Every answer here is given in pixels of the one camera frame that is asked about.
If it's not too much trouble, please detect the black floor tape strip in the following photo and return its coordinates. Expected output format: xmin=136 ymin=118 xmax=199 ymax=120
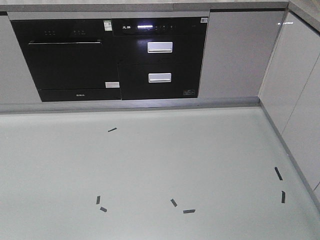
xmin=281 ymin=190 xmax=286 ymax=204

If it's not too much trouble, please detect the black drawer disinfection cabinet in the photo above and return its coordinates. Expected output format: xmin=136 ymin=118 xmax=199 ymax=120
xmin=112 ymin=16 xmax=208 ymax=100

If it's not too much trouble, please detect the silver lower drawer handle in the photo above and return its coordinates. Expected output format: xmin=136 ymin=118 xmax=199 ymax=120
xmin=148 ymin=73 xmax=172 ymax=83

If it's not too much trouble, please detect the silver upper drawer handle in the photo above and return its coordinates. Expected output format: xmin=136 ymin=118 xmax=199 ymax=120
xmin=147 ymin=41 xmax=173 ymax=54

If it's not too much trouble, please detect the black built-in dishwasher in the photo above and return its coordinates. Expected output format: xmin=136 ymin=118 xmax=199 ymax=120
xmin=11 ymin=19 xmax=121 ymax=102

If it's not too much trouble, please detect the silver drawer handle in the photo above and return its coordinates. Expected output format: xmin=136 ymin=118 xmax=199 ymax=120
xmin=147 ymin=41 xmax=173 ymax=54
xmin=148 ymin=73 xmax=172 ymax=83

